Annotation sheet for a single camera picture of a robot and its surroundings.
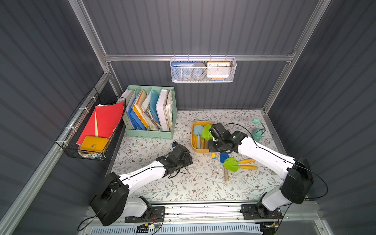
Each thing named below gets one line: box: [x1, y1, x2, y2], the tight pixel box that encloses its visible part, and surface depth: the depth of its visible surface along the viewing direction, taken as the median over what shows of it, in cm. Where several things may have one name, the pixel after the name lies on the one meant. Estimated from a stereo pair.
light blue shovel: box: [193, 124, 204, 149], surface depth 104 cm
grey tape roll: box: [190, 62, 207, 80], surface depth 89 cm
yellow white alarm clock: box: [206, 61, 232, 79], surface depth 91 cm
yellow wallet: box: [78, 135, 110, 153], surface depth 65 cm
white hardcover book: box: [155, 89, 169, 132], surface depth 95 cm
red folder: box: [76, 101, 125, 145], surface depth 75 cm
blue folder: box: [127, 107, 148, 131], surface depth 96 cm
